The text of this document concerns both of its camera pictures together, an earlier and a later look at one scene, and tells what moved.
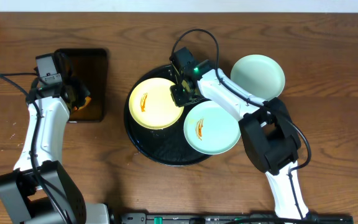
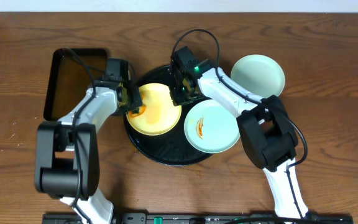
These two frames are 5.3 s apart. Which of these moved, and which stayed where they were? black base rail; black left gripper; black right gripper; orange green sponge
Moved: black left gripper; orange green sponge
Stayed: black right gripper; black base rail
